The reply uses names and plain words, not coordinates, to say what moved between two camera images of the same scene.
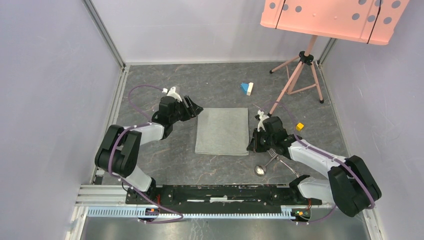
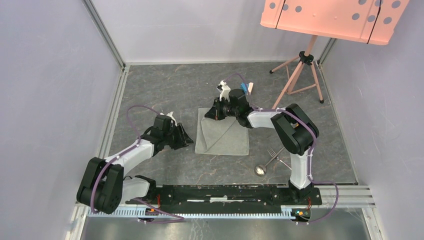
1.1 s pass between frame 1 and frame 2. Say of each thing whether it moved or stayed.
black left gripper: moved
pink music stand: stayed
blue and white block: stayed
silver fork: stayed
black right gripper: moved
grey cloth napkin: stayed
